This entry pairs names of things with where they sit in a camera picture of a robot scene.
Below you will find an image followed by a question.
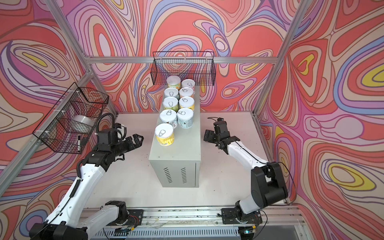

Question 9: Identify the can row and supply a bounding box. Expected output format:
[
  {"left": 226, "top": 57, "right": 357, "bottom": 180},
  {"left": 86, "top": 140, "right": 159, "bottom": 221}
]
[
  {"left": 177, "top": 108, "right": 194, "bottom": 129},
  {"left": 155, "top": 123, "right": 175, "bottom": 147},
  {"left": 179, "top": 97, "right": 195, "bottom": 111},
  {"left": 163, "top": 97, "right": 179, "bottom": 113},
  {"left": 160, "top": 109, "right": 178, "bottom": 129}
]

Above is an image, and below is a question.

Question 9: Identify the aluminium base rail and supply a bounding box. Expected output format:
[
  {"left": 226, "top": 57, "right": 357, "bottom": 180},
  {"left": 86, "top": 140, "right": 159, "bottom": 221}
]
[{"left": 80, "top": 206, "right": 312, "bottom": 240}]

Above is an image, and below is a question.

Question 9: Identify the grey metal cabinet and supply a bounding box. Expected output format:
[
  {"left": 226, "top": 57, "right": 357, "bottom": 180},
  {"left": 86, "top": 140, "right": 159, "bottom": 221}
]
[{"left": 149, "top": 86, "right": 202, "bottom": 188}]

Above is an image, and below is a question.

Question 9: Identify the green circuit board right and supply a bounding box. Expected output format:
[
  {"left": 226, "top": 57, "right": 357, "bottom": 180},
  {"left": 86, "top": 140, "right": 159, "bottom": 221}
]
[{"left": 239, "top": 227, "right": 258, "bottom": 235}]

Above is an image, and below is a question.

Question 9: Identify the peach labelled can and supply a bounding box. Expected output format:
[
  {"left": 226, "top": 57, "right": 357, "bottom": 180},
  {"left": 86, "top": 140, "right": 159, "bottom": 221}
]
[{"left": 179, "top": 87, "right": 195, "bottom": 98}]

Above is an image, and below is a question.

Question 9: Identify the black wire basket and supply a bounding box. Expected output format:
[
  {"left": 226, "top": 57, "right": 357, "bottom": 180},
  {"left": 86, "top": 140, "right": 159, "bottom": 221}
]
[
  {"left": 33, "top": 83, "right": 109, "bottom": 154},
  {"left": 151, "top": 51, "right": 216, "bottom": 86}
]

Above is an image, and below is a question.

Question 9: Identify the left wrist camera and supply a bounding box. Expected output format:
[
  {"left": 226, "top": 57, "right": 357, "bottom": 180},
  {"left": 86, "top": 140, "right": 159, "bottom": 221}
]
[{"left": 116, "top": 124, "right": 127, "bottom": 141}]

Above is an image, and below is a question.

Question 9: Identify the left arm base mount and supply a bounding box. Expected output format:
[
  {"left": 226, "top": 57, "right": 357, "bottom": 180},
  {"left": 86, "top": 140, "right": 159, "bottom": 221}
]
[{"left": 107, "top": 209, "right": 144, "bottom": 227}]

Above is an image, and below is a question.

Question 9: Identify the blue white labelled can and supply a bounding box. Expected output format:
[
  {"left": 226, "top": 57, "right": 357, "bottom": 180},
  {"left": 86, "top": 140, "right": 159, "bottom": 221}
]
[{"left": 164, "top": 88, "right": 180, "bottom": 100}]

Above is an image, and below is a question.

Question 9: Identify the black wire basket back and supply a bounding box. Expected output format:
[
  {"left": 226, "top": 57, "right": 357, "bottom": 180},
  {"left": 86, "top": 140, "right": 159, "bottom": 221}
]
[{"left": 151, "top": 51, "right": 216, "bottom": 86}]

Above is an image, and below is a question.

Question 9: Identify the can row back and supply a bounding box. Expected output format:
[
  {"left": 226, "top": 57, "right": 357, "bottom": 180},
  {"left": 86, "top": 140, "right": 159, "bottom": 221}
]
[{"left": 155, "top": 123, "right": 175, "bottom": 147}]

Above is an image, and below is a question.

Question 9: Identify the pink labelled can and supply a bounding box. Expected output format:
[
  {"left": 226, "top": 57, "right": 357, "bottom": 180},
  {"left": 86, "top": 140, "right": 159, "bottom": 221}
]
[{"left": 181, "top": 79, "right": 196, "bottom": 90}]

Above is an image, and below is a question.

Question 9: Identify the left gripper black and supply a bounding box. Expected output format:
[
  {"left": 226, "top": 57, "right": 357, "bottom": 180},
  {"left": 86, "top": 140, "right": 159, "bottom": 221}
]
[{"left": 110, "top": 132, "right": 144, "bottom": 158}]

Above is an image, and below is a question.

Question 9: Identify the black marker pen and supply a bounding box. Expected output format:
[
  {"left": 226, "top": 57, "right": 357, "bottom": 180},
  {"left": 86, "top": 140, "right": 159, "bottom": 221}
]
[{"left": 77, "top": 135, "right": 82, "bottom": 153}]

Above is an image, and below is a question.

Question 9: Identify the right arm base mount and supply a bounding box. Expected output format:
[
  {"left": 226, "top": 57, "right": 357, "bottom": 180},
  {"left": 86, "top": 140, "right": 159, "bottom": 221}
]
[{"left": 218, "top": 207, "right": 263, "bottom": 226}]

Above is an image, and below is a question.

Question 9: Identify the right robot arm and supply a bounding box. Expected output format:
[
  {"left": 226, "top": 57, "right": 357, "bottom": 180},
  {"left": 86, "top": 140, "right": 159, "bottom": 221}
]
[{"left": 204, "top": 118, "right": 289, "bottom": 221}]

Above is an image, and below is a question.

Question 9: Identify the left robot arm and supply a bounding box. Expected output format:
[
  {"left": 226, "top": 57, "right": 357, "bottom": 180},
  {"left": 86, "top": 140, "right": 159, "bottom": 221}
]
[{"left": 29, "top": 113, "right": 144, "bottom": 240}]

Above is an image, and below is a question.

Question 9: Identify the black wire basket left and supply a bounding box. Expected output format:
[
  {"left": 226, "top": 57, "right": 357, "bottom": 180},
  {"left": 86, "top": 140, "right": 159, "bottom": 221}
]
[{"left": 33, "top": 83, "right": 109, "bottom": 154}]

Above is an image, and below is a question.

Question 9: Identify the green circuit board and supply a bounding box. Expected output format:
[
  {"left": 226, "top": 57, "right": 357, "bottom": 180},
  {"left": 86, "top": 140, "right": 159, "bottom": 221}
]
[
  {"left": 114, "top": 227, "right": 135, "bottom": 236},
  {"left": 239, "top": 227, "right": 258, "bottom": 235}
]

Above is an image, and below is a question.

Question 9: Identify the green circuit board left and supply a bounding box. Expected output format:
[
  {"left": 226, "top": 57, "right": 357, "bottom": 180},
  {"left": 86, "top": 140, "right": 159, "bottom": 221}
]
[{"left": 114, "top": 227, "right": 135, "bottom": 236}]

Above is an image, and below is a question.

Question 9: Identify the orange green labelled can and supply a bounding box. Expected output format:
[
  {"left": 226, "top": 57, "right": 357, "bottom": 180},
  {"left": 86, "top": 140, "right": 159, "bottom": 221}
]
[{"left": 166, "top": 76, "right": 181, "bottom": 90}]

